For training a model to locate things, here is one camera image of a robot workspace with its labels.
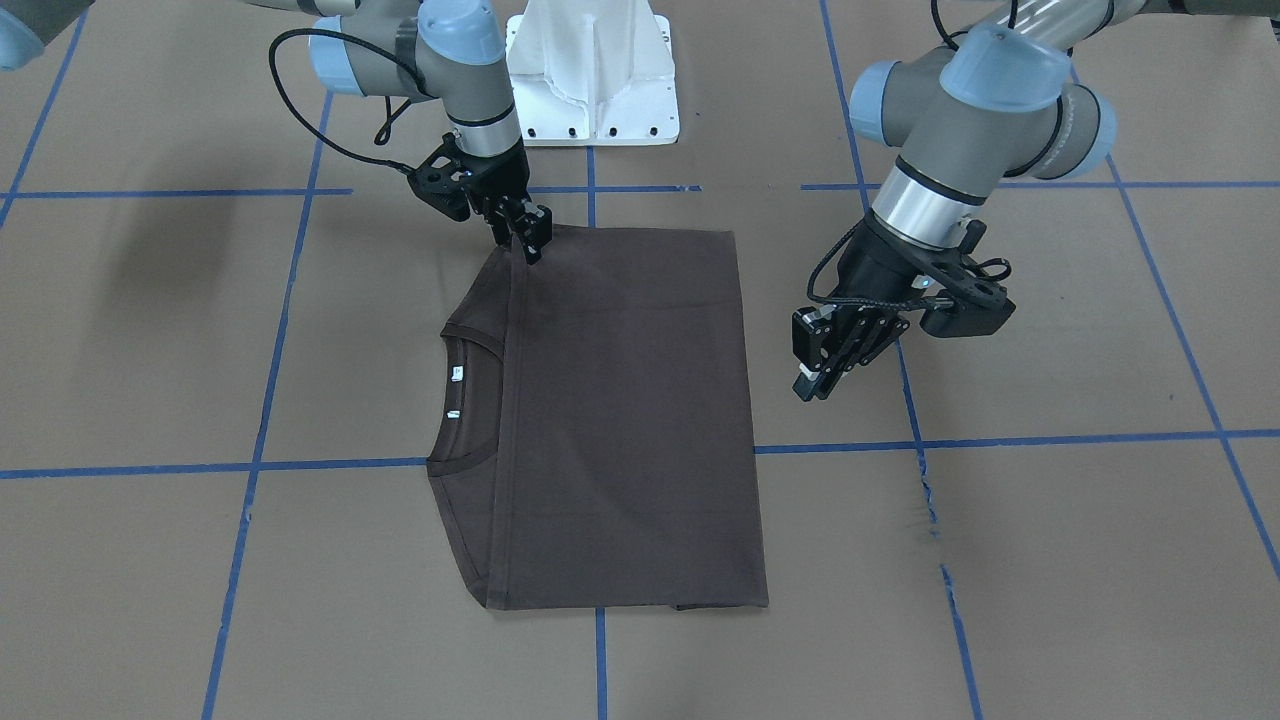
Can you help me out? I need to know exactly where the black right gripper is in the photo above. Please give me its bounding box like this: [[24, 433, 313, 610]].
[[462, 146, 554, 266]]

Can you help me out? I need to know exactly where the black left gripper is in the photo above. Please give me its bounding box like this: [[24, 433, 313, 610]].
[[792, 214, 951, 402]]

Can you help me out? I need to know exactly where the dark brown t-shirt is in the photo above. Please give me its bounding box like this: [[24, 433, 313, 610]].
[[428, 225, 769, 611]]

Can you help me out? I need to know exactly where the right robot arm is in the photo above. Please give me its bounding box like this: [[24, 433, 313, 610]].
[[269, 1, 553, 264]]

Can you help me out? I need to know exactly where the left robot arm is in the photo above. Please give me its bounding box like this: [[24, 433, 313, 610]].
[[792, 1, 1277, 401]]

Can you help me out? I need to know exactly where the blue tape line crosswise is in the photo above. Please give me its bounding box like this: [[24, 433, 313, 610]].
[[1, 428, 1279, 480]]

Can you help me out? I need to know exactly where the blue tape line lengthwise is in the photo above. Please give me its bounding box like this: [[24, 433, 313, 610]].
[[200, 140, 324, 719]]

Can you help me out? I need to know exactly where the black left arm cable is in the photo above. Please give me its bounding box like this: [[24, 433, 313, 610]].
[[806, 220, 931, 307]]

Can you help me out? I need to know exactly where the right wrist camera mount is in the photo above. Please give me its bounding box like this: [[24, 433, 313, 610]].
[[407, 133, 472, 222]]

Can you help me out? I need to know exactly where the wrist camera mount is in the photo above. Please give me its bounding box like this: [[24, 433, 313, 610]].
[[920, 220, 1016, 338], [407, 133, 472, 222]]

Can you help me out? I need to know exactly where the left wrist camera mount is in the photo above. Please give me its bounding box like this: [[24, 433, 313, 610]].
[[920, 220, 1016, 338]]

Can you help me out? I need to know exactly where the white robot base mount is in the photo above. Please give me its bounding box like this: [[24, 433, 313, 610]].
[[506, 1, 681, 147]]

